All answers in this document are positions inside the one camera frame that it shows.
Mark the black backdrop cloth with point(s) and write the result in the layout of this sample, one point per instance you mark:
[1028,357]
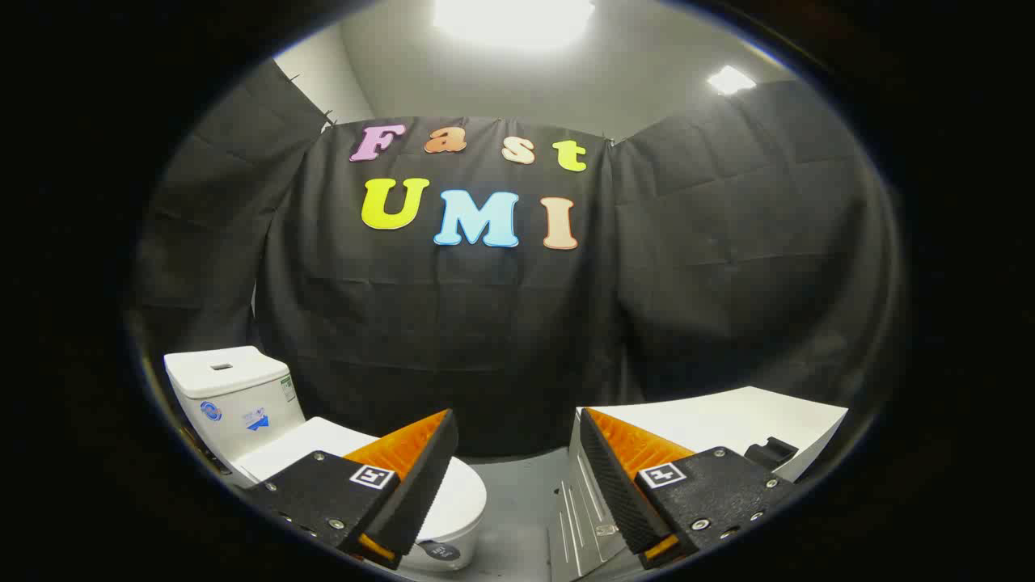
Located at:
[485,323]

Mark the black round lid pull tab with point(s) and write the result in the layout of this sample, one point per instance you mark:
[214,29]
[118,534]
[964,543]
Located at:
[441,552]

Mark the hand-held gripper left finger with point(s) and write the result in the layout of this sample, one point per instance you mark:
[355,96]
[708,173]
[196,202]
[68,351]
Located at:
[420,493]

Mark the white ceramic toilet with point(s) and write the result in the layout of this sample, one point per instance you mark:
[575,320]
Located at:
[234,396]

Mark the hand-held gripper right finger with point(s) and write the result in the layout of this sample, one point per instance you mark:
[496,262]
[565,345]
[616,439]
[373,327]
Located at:
[618,493]

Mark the white metal cabinet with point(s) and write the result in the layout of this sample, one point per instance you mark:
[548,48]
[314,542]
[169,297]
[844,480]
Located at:
[728,420]

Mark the black object on cabinet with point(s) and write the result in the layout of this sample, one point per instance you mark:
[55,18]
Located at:
[772,451]

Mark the large ceiling light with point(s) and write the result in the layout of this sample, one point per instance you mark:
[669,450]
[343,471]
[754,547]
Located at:
[513,20]

